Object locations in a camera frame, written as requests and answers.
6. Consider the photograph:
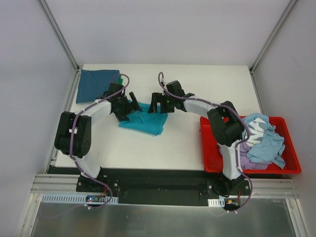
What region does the teal t shirt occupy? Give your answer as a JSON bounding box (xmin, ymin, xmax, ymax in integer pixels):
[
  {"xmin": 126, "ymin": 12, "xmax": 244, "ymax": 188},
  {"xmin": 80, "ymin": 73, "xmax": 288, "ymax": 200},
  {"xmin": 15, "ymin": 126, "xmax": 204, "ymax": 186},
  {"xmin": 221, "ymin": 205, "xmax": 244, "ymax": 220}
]
[{"xmin": 119, "ymin": 102, "xmax": 168, "ymax": 136}]

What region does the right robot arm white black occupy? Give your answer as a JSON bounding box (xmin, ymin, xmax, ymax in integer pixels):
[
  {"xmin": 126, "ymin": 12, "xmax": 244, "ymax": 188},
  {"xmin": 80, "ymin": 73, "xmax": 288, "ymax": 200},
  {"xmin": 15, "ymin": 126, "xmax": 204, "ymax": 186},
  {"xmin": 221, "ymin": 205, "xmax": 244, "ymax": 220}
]
[{"xmin": 148, "ymin": 79, "xmax": 245, "ymax": 197}]

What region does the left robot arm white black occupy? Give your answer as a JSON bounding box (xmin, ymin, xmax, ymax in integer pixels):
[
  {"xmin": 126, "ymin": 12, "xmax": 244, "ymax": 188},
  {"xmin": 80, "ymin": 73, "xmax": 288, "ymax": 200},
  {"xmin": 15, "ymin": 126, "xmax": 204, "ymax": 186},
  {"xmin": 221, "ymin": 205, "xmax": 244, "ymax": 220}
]
[{"xmin": 54, "ymin": 83, "xmax": 142, "ymax": 192}]

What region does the folded green t shirt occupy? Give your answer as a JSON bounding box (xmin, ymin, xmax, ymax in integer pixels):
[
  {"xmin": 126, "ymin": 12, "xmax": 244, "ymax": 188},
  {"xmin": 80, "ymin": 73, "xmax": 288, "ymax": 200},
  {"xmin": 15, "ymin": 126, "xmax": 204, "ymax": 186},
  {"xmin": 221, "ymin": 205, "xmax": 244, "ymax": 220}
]
[{"xmin": 118, "ymin": 76, "xmax": 123, "ymax": 85}]

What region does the folded dark blue t shirt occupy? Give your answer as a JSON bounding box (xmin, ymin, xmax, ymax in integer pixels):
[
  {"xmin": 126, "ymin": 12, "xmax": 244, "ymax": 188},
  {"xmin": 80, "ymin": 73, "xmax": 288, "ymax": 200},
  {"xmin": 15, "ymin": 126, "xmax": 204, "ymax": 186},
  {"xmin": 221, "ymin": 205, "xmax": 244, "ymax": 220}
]
[{"xmin": 76, "ymin": 70, "xmax": 120, "ymax": 104}]

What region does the red plastic bin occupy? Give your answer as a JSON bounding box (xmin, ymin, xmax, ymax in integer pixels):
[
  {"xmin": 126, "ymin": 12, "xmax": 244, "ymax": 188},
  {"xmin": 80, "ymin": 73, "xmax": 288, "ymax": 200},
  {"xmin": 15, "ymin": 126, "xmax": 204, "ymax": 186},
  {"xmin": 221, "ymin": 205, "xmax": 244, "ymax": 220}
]
[{"xmin": 200, "ymin": 117, "xmax": 301, "ymax": 175}]

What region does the lavender t shirt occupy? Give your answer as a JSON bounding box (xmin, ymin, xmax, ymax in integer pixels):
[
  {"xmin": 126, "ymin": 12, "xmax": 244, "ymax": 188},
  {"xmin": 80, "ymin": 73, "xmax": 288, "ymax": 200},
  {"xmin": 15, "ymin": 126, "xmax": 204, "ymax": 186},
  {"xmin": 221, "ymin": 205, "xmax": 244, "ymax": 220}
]
[{"xmin": 216, "ymin": 140, "xmax": 270, "ymax": 171}]

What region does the light blue t shirt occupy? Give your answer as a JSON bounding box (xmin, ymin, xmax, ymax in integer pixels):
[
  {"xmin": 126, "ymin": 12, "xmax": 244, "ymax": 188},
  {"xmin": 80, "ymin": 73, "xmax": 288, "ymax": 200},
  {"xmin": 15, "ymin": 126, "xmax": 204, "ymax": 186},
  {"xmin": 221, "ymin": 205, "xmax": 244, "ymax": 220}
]
[{"xmin": 242, "ymin": 114, "xmax": 285, "ymax": 169}]

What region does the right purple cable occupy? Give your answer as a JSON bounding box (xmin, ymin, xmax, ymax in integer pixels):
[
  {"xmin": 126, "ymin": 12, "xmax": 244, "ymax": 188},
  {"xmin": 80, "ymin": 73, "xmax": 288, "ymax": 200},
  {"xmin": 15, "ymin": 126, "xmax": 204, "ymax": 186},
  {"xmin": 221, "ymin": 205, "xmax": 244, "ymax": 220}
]
[{"xmin": 158, "ymin": 72, "xmax": 254, "ymax": 218}]

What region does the purple cable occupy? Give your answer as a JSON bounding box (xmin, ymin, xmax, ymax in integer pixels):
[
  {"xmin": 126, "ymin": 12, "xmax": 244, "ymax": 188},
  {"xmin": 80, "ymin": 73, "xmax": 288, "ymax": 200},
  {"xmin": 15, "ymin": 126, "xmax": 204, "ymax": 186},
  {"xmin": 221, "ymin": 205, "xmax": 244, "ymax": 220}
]
[
  {"xmin": 39, "ymin": 73, "xmax": 131, "ymax": 219},
  {"xmin": 158, "ymin": 72, "xmax": 254, "ymax": 218}
]

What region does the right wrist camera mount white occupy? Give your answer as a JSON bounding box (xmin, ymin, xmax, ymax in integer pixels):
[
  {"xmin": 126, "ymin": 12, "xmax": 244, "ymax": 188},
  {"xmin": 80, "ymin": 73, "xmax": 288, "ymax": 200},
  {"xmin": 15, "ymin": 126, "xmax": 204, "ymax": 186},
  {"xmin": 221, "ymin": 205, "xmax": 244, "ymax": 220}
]
[{"xmin": 160, "ymin": 79, "xmax": 168, "ymax": 86}]

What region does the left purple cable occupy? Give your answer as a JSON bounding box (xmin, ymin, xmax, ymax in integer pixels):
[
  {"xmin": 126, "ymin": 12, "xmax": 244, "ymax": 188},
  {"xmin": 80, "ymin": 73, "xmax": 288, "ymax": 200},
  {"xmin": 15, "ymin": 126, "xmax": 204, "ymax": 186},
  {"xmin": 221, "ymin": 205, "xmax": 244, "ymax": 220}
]
[{"xmin": 39, "ymin": 73, "xmax": 131, "ymax": 219}]

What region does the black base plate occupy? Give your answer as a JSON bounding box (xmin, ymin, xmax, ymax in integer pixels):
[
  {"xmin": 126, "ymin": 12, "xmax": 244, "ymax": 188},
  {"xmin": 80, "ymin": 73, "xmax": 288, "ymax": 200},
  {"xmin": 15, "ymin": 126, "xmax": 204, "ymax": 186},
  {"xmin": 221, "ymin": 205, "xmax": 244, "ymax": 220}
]
[{"xmin": 46, "ymin": 165, "xmax": 250, "ymax": 205}]

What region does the left white cable duct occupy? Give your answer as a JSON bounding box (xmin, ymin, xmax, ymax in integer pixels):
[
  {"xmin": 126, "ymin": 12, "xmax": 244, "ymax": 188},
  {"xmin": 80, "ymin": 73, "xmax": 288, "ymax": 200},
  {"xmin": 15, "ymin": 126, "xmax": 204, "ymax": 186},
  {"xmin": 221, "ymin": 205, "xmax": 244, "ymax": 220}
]
[{"xmin": 42, "ymin": 194, "xmax": 119, "ymax": 205}]

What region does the white cable duct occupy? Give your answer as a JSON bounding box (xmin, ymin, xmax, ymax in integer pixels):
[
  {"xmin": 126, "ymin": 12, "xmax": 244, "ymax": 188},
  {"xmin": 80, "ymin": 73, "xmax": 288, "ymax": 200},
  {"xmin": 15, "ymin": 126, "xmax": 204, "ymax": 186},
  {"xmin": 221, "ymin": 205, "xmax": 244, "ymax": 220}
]
[
  {"xmin": 42, "ymin": 194, "xmax": 119, "ymax": 205},
  {"xmin": 207, "ymin": 198, "xmax": 225, "ymax": 208}
]

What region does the right white cable duct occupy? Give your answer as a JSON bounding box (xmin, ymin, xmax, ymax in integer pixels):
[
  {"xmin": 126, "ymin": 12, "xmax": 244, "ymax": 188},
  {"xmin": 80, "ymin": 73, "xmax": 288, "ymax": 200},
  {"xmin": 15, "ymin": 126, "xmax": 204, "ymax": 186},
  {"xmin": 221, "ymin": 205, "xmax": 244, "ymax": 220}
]
[{"xmin": 207, "ymin": 198, "xmax": 225, "ymax": 208}]

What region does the left aluminium frame post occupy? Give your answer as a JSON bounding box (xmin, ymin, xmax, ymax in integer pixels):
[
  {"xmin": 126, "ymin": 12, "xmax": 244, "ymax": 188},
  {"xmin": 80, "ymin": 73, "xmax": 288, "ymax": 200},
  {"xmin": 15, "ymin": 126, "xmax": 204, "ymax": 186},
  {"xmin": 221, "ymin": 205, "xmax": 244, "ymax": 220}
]
[{"xmin": 37, "ymin": 0, "xmax": 79, "ymax": 72}]

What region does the aluminium frame post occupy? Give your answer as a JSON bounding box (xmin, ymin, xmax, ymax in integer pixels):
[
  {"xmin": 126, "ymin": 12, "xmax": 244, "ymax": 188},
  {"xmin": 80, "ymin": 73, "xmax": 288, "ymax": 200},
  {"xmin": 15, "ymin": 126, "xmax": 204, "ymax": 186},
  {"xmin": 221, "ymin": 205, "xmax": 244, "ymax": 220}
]
[
  {"xmin": 37, "ymin": 0, "xmax": 79, "ymax": 72},
  {"xmin": 249, "ymin": 0, "xmax": 299, "ymax": 75}
]

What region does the aluminium rail front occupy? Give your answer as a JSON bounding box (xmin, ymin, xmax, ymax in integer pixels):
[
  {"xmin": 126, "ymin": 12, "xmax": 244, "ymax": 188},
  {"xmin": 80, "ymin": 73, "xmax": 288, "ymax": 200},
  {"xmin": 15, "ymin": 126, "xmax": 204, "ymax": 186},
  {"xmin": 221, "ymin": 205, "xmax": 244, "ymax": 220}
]
[{"xmin": 31, "ymin": 174, "xmax": 299, "ymax": 199}]

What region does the right aluminium frame post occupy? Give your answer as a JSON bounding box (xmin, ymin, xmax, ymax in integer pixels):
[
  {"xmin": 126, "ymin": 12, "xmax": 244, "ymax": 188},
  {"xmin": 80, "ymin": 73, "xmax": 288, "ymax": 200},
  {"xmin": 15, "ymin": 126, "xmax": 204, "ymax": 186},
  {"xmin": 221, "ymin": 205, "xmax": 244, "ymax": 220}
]
[{"xmin": 249, "ymin": 0, "xmax": 299, "ymax": 75}]

